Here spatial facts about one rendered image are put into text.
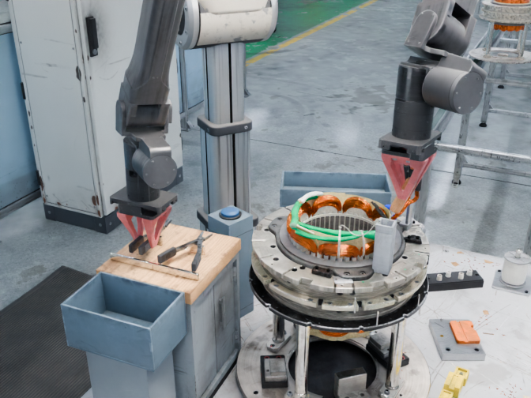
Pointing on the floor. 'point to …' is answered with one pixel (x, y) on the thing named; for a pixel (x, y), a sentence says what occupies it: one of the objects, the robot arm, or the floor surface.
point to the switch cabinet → (80, 102)
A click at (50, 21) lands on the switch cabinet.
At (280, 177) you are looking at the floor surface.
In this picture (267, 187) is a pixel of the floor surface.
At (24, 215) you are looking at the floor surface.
